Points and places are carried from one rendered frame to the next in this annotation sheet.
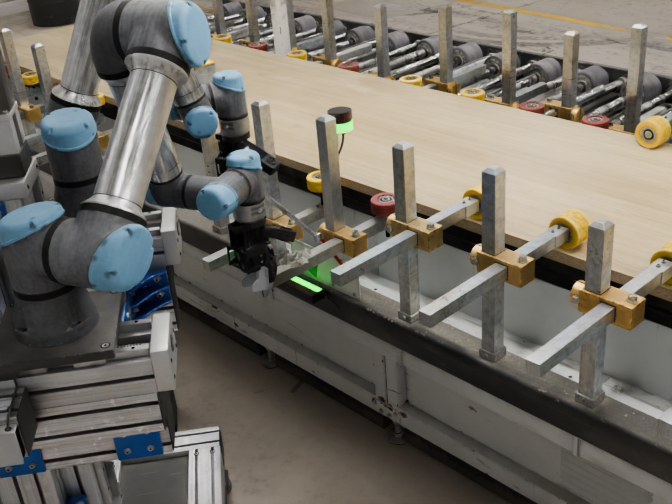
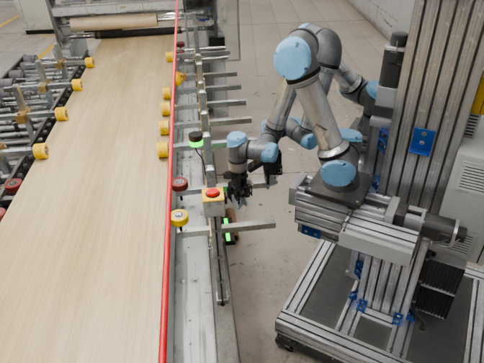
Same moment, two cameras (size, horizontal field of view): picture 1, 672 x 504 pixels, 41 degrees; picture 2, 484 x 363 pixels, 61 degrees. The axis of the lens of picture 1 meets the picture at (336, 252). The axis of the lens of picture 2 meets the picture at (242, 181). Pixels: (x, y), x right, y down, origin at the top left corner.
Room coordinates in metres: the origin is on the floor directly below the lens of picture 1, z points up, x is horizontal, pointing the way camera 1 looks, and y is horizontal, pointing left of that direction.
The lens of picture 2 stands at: (3.23, 1.03, 2.01)
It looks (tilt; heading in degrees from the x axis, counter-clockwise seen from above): 35 degrees down; 216
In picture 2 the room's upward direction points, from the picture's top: 2 degrees counter-clockwise
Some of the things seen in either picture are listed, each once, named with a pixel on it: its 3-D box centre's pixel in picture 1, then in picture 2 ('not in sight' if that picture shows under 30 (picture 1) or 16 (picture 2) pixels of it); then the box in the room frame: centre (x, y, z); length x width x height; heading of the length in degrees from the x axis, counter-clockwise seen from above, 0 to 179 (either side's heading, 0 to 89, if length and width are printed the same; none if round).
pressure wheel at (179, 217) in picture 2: (322, 192); (180, 224); (2.29, 0.02, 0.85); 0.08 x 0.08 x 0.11
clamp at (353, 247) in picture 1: (342, 238); not in sight; (2.02, -0.02, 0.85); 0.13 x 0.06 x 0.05; 41
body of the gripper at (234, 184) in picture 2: (236, 154); (239, 182); (2.13, 0.23, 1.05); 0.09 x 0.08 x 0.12; 61
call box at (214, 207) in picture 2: (199, 75); (213, 202); (2.42, 0.33, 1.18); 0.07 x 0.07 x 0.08; 41
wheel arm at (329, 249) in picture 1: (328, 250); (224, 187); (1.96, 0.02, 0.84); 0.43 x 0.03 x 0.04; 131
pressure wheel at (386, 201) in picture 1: (386, 216); (180, 190); (2.10, -0.14, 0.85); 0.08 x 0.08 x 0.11
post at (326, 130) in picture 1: (333, 206); (210, 178); (2.04, 0.00, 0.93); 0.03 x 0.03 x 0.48; 41
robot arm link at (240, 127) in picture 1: (234, 125); (238, 164); (2.12, 0.23, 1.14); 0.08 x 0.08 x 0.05
